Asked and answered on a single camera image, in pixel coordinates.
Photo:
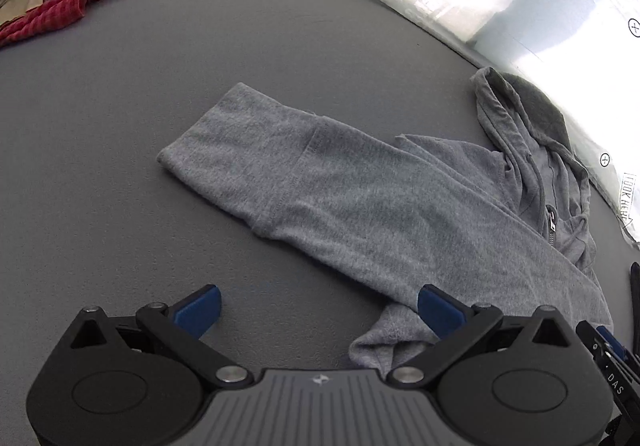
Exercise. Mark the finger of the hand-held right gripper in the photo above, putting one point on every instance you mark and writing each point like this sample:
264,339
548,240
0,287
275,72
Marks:
590,338
635,278

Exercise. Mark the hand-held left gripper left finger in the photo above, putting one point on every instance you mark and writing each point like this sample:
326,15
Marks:
200,310

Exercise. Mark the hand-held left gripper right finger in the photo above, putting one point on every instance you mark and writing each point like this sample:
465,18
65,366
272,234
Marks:
440,311

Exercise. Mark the red checked cloth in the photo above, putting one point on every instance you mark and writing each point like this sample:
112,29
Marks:
60,10

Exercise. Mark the beige cloth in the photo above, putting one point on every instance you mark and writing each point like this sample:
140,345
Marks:
20,0

